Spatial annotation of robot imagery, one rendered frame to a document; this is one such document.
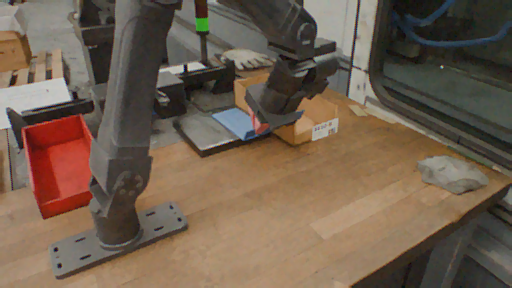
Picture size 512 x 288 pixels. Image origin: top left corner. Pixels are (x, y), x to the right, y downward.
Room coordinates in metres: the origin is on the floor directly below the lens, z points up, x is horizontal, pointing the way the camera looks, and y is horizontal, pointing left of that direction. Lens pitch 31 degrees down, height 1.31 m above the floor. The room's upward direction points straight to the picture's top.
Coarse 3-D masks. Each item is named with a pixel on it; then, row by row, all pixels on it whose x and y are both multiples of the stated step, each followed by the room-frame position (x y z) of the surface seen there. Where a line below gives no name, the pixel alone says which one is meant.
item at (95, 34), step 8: (96, 0) 0.88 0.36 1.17; (104, 0) 0.81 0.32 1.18; (112, 0) 0.81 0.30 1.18; (104, 8) 0.82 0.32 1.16; (112, 8) 0.76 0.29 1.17; (104, 16) 0.79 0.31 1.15; (112, 16) 0.77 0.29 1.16; (80, 24) 0.78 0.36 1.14; (88, 24) 0.77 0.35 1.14; (96, 24) 0.77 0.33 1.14; (104, 24) 0.77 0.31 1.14; (112, 24) 0.77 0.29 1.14; (80, 32) 0.74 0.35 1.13; (88, 32) 0.74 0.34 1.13; (96, 32) 0.75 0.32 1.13; (104, 32) 0.76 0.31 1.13; (112, 32) 0.77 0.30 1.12; (80, 40) 0.76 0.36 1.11; (88, 40) 0.74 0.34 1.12; (96, 40) 0.75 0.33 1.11; (104, 40) 0.76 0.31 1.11; (112, 40) 0.77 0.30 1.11
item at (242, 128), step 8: (224, 112) 0.80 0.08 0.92; (232, 112) 0.80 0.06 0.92; (240, 112) 0.80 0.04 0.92; (216, 120) 0.77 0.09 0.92; (224, 120) 0.76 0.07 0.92; (240, 120) 0.76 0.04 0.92; (248, 120) 0.76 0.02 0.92; (232, 128) 0.72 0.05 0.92; (240, 128) 0.72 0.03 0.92; (248, 128) 0.72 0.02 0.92; (240, 136) 0.69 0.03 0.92; (248, 136) 0.68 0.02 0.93; (256, 136) 0.69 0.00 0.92
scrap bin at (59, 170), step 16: (32, 128) 0.67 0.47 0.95; (48, 128) 0.68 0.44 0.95; (64, 128) 0.70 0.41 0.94; (80, 128) 0.72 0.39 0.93; (32, 144) 0.66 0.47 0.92; (48, 144) 0.68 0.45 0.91; (64, 144) 0.69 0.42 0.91; (80, 144) 0.69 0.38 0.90; (32, 160) 0.59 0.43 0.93; (48, 160) 0.62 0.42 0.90; (64, 160) 0.62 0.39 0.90; (80, 160) 0.62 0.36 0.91; (32, 176) 0.49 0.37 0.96; (48, 176) 0.57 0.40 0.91; (64, 176) 0.57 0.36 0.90; (80, 176) 0.57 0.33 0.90; (32, 192) 0.45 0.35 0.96; (48, 192) 0.52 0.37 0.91; (64, 192) 0.52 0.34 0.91; (80, 192) 0.49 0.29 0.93; (48, 208) 0.46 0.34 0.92; (64, 208) 0.47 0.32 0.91
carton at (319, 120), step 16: (240, 80) 0.90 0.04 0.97; (256, 80) 0.92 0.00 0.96; (240, 96) 0.87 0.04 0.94; (320, 96) 0.79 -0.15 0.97; (304, 112) 0.83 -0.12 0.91; (320, 112) 0.78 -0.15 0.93; (336, 112) 0.75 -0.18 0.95; (288, 128) 0.70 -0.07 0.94; (304, 128) 0.76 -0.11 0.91; (320, 128) 0.72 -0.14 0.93; (336, 128) 0.75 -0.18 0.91
